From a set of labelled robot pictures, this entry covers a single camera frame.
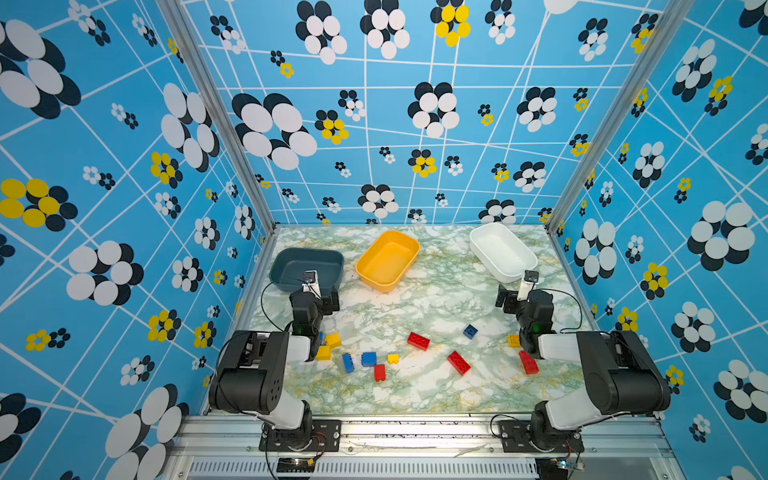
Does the dark teal plastic bin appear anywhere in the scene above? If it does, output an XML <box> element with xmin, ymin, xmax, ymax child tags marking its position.
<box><xmin>269</xmin><ymin>247</ymin><xmax>345</xmax><ymax>293</ymax></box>

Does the small blue lego brick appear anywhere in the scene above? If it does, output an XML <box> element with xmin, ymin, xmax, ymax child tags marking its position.
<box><xmin>463</xmin><ymin>324</ymin><xmax>478</xmax><ymax>339</ymax></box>

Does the white plastic bin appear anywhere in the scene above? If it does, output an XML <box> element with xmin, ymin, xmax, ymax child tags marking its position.
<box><xmin>469</xmin><ymin>222</ymin><xmax>538</xmax><ymax>283</ymax></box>

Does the yellow plastic bin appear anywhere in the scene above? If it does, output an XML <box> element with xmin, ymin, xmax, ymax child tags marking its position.
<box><xmin>355</xmin><ymin>230</ymin><xmax>421</xmax><ymax>293</ymax></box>

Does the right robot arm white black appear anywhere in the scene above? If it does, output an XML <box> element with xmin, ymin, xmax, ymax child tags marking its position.
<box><xmin>495</xmin><ymin>286</ymin><xmax>672</xmax><ymax>452</ymax></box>

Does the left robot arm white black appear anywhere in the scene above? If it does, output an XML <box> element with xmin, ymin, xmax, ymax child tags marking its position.
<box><xmin>208</xmin><ymin>284</ymin><xmax>340</xmax><ymax>455</ymax></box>

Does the blue lego brick narrow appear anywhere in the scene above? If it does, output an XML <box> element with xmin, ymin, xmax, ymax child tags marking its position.
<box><xmin>342</xmin><ymin>353</ymin><xmax>355</xmax><ymax>374</ymax></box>

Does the blue lego brick square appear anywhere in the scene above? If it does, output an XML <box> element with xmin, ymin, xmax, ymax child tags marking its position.
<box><xmin>361</xmin><ymin>352</ymin><xmax>377</xmax><ymax>367</ymax></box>

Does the red lego brick long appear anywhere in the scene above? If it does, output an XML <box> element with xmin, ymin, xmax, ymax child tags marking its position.
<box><xmin>447</xmin><ymin>351</ymin><xmax>471</xmax><ymax>376</ymax></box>

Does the small red lego brick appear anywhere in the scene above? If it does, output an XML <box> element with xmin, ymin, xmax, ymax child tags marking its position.
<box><xmin>374</xmin><ymin>364</ymin><xmax>387</xmax><ymax>382</ymax></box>

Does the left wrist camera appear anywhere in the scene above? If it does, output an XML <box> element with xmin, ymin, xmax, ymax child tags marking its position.
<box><xmin>301</xmin><ymin>270</ymin><xmax>321</xmax><ymax>297</ymax></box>

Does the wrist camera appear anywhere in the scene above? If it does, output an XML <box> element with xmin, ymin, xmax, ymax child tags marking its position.
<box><xmin>517</xmin><ymin>270</ymin><xmax>539</xmax><ymax>301</ymax></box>
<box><xmin>301</xmin><ymin>270</ymin><xmax>321</xmax><ymax>297</ymax></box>

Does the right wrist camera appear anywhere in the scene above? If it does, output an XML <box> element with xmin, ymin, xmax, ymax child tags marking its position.
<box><xmin>517</xmin><ymin>270</ymin><xmax>539</xmax><ymax>301</ymax></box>

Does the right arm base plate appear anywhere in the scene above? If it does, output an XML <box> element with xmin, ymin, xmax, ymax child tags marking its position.
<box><xmin>497</xmin><ymin>420</ymin><xmax>584</xmax><ymax>456</ymax></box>

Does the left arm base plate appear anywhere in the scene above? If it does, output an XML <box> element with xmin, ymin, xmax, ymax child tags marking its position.
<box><xmin>258</xmin><ymin>419</ymin><xmax>342</xmax><ymax>453</ymax></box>

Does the aluminium front rail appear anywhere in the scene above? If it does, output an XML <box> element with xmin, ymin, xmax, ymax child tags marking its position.
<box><xmin>161</xmin><ymin>414</ymin><xmax>684</xmax><ymax>479</ymax></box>

